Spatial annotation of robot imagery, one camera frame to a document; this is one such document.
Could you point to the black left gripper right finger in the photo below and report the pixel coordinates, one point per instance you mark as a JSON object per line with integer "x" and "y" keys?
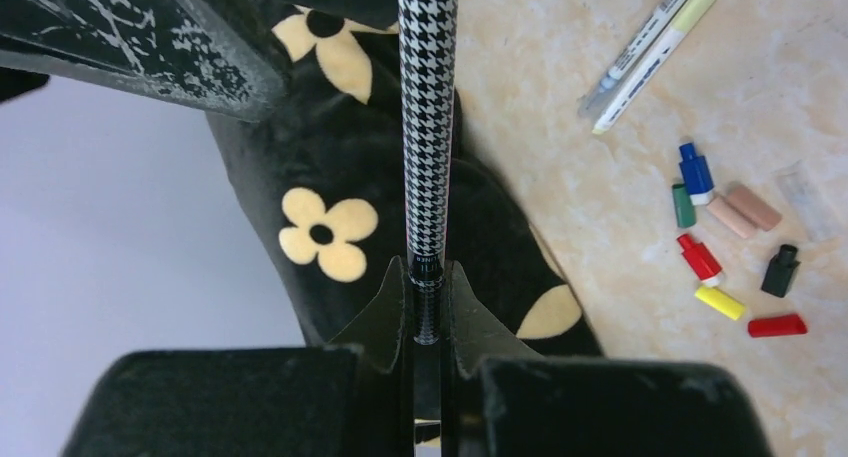
{"x": 501, "y": 398}

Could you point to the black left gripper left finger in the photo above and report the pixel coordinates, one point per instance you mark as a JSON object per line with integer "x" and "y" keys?
{"x": 348, "y": 397}

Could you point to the yellow pen cap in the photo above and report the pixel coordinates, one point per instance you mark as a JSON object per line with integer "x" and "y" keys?
{"x": 721, "y": 302}

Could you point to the small red pen cap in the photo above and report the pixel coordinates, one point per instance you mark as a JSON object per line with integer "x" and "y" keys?
{"x": 700, "y": 260}

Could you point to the white pen with blue end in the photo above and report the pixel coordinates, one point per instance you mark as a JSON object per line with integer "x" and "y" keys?
{"x": 629, "y": 56}

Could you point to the green pen cap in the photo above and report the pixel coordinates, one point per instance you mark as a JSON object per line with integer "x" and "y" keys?
{"x": 685, "y": 214}

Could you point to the beige pen cap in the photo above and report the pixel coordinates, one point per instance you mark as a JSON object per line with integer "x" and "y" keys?
{"x": 731, "y": 218}

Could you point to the blue pen cap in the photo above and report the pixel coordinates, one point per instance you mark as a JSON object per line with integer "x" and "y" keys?
{"x": 696, "y": 175}

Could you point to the black pen cap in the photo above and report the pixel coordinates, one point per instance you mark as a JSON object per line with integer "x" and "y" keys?
{"x": 780, "y": 271}

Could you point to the brown pen cap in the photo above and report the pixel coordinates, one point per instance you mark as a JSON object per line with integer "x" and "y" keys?
{"x": 753, "y": 208}

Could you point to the white pen with light-green cap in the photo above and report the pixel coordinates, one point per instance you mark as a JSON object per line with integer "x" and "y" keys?
{"x": 688, "y": 15}

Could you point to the clear pen cap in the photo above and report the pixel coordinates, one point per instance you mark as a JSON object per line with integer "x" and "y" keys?
{"x": 807, "y": 202}

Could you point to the black pillow with cream flowers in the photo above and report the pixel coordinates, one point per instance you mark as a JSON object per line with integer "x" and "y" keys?
{"x": 321, "y": 181}

